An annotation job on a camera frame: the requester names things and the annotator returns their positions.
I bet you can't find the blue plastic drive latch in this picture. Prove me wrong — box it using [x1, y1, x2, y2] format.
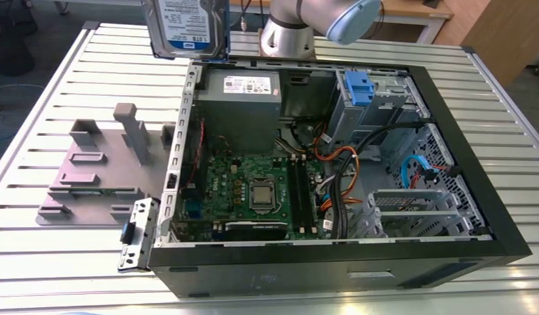
[345, 71, 376, 106]

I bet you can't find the thin red wire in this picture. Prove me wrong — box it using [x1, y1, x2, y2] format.
[186, 117, 206, 190]

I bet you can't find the grey power supply unit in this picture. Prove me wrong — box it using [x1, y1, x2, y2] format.
[194, 69, 282, 156]

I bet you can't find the green motherboard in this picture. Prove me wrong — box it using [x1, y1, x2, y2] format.
[172, 154, 326, 242]

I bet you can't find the grey plastic parts rack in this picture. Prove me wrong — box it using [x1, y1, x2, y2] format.
[36, 102, 178, 228]

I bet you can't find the grey metal drive cage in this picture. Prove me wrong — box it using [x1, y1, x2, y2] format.
[329, 68, 431, 155]

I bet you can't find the red disk wire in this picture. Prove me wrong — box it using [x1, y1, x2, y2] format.
[428, 163, 463, 180]

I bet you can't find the orange wire bundle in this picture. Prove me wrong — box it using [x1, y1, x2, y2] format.
[314, 147, 362, 211]

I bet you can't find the hard disk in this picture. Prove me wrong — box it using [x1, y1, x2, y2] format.
[140, 0, 232, 62]

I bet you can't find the blue expansion slot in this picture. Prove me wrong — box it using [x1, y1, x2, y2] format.
[184, 198, 204, 219]

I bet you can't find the blue disk wire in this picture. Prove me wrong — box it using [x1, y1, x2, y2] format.
[400, 156, 432, 190]

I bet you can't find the CPU socket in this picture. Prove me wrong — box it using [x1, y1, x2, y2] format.
[245, 177, 280, 216]

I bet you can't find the silver CPU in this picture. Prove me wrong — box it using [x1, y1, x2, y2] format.
[250, 186, 276, 207]

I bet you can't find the black RAM slot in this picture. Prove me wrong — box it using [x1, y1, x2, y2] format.
[297, 154, 318, 234]
[288, 154, 309, 236]

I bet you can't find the black graphics card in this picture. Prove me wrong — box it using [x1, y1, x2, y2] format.
[212, 221, 288, 242]

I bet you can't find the wooden desk with white frame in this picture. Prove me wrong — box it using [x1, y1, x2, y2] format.
[229, 0, 453, 45]

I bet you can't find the black office chair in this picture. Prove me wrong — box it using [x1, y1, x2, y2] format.
[0, 0, 38, 77]

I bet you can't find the black open PC case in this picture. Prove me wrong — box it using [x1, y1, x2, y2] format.
[148, 51, 532, 299]

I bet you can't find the wooden cabinet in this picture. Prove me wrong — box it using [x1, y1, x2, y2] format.
[433, 0, 539, 87]

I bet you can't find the green RAM stick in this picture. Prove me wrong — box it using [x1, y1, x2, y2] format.
[69, 188, 137, 198]

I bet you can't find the metal card retention bracket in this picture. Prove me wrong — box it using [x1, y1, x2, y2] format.
[116, 198, 160, 272]

